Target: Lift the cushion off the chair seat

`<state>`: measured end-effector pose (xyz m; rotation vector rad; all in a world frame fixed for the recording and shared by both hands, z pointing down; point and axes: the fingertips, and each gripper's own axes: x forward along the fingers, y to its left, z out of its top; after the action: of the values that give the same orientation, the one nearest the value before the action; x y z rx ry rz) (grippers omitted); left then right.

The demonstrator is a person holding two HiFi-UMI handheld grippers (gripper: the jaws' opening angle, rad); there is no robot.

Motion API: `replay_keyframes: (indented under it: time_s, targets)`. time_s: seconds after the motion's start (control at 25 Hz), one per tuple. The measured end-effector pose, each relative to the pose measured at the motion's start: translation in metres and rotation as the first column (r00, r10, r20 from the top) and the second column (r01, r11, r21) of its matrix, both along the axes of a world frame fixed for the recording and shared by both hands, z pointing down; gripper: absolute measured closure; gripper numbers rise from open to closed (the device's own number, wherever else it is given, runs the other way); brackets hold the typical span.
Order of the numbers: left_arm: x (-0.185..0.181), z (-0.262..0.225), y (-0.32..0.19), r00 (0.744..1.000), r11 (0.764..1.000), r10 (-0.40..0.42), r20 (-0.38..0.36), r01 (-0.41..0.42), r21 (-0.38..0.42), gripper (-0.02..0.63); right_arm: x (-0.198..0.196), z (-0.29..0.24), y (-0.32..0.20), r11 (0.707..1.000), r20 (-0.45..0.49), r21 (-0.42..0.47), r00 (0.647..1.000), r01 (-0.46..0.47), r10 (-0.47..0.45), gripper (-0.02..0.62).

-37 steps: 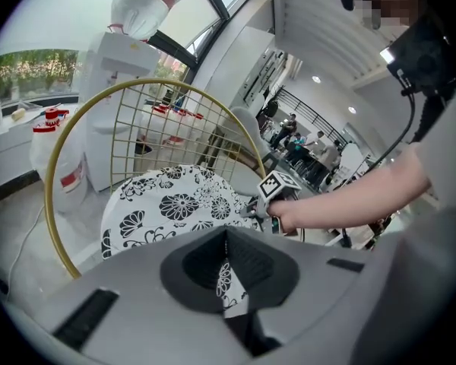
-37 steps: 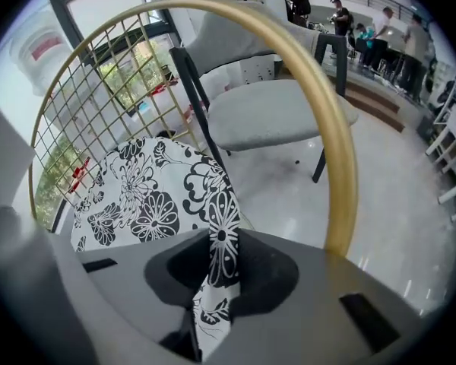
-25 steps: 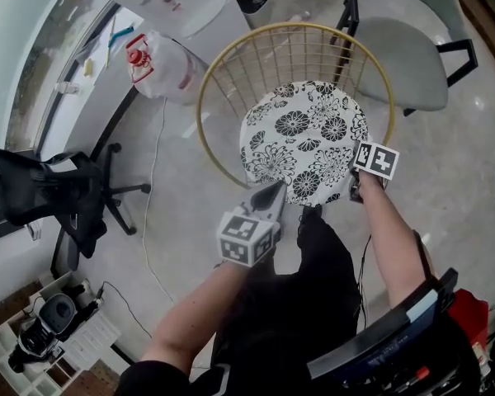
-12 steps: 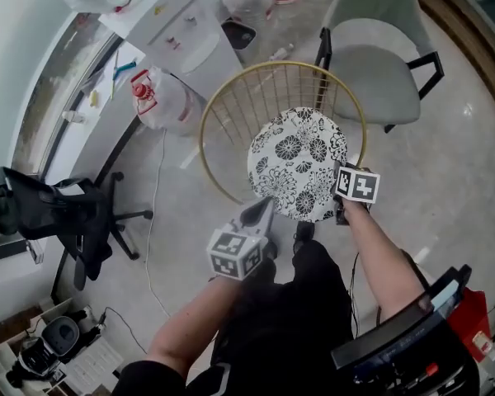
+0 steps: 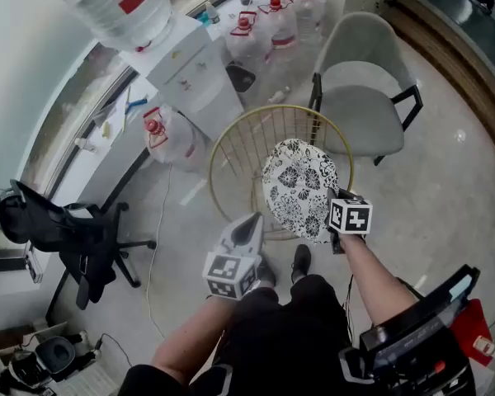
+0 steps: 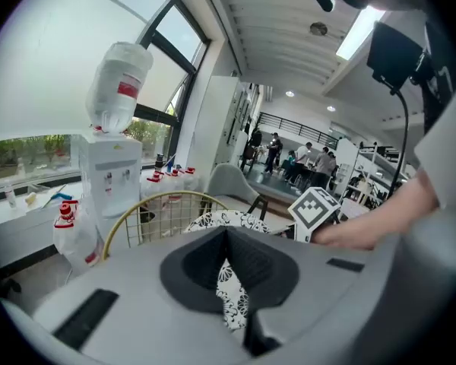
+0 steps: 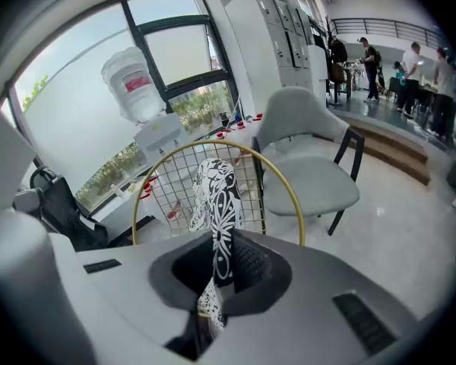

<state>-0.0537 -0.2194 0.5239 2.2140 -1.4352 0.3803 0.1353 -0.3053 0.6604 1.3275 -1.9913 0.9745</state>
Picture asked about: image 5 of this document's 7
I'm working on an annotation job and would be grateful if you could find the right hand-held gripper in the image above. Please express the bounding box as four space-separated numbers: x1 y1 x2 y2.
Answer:
323 186 375 256

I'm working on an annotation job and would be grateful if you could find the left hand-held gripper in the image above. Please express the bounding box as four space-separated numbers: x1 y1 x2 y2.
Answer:
200 212 266 301

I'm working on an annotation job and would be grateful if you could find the black white floral cushion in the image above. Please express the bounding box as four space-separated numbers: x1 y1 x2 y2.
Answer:
261 137 341 246

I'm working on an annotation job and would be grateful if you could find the gold wire chair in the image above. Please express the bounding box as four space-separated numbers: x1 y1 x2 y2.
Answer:
207 104 355 242

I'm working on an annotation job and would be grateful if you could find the person's right forearm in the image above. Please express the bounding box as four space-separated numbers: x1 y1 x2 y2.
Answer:
337 233 418 330

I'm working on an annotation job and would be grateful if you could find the person's left forearm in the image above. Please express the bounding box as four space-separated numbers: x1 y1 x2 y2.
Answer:
149 293 243 385

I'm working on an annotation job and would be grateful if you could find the grey upholstered chair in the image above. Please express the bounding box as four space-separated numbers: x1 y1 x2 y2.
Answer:
307 11 425 167

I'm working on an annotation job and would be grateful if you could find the black office chair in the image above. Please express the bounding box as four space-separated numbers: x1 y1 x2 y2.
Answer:
0 178 158 312

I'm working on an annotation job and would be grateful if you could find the person's left shoe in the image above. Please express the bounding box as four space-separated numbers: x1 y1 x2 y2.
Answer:
253 257 278 289

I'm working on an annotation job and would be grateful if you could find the person's shoe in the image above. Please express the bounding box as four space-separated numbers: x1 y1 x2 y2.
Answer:
253 257 278 289
290 243 314 285

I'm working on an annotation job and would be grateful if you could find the person's right shoe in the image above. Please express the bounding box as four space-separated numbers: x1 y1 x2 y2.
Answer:
290 243 314 285

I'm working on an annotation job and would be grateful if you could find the person's black clothing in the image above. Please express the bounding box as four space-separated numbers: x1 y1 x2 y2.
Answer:
117 273 358 396

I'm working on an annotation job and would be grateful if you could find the clear water jug red cap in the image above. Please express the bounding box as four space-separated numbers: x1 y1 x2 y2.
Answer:
224 10 274 76
257 0 301 62
142 105 210 173
293 0 330 39

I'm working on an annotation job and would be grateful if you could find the small white spray bottle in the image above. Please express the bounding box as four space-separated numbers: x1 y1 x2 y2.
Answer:
266 86 291 104

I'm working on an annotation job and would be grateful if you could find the black chest-mounted monitor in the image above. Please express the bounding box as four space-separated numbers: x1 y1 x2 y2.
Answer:
357 264 483 389

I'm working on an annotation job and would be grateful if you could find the black plastic tray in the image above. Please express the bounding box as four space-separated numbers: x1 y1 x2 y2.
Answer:
224 61 257 95

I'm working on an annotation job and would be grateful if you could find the white window counter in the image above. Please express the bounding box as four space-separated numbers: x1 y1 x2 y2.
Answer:
45 0 248 243

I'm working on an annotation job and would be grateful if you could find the grey body harness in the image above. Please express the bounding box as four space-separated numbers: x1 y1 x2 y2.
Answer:
188 344 379 396

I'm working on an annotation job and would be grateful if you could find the white water dispenser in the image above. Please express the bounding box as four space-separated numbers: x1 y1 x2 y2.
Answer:
118 14 246 143

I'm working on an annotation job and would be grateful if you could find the wooden step platform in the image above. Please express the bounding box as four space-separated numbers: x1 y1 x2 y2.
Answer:
384 0 495 155

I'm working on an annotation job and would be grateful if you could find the red bag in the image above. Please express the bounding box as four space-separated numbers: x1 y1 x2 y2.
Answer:
448 298 495 369

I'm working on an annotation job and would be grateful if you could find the white power strip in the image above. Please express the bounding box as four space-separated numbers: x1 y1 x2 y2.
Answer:
23 243 45 285

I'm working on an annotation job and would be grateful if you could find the small blue-liquid bottle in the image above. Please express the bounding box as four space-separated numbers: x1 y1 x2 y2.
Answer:
203 1 223 27

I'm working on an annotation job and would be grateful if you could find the cardboard box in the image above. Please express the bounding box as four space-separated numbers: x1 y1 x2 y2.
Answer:
0 322 104 396

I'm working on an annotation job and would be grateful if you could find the large clear water bottle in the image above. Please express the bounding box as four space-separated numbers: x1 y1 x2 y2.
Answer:
56 0 176 54

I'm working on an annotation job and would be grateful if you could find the white floor cable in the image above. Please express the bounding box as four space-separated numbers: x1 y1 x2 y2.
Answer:
144 163 175 341

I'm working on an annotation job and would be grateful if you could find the black monitor cable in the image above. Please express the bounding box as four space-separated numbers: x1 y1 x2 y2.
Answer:
342 273 358 350

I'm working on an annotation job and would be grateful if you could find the black floor cable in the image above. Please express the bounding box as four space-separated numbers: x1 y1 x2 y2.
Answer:
93 332 134 370

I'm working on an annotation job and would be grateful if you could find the blue squeegee yellow handle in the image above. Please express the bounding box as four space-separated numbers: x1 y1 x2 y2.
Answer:
120 83 150 134

